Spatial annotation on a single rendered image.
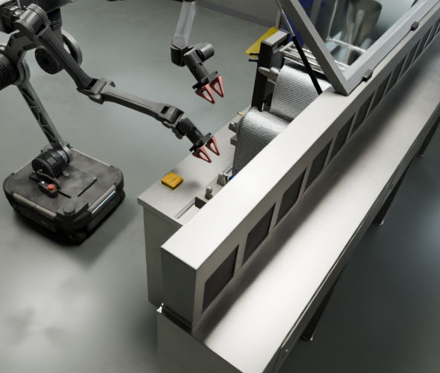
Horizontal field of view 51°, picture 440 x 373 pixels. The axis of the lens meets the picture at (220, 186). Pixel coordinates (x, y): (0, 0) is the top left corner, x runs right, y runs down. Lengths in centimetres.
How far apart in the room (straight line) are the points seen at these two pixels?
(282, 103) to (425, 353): 166
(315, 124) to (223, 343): 56
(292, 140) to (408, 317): 203
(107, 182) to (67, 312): 82
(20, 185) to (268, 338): 231
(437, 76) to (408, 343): 152
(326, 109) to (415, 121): 54
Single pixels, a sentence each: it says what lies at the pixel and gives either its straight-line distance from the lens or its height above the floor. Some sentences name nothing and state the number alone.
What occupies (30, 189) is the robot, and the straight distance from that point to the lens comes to 303.
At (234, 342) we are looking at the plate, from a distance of 99.
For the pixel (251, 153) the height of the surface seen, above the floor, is 118.
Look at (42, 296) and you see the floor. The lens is 282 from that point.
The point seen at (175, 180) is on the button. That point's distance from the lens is 199.
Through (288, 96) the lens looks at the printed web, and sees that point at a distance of 186.
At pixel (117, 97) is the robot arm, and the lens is 203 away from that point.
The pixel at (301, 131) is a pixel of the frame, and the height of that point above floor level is 165.
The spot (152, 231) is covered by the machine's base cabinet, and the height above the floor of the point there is 73.
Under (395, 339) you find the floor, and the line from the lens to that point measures 286.
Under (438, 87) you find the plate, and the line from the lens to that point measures 193.
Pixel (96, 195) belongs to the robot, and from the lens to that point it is 291.
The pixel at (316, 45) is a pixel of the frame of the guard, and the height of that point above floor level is 176.
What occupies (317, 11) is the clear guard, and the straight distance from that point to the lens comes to 136.
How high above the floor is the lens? 232
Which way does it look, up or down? 45 degrees down
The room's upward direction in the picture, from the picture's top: 7 degrees clockwise
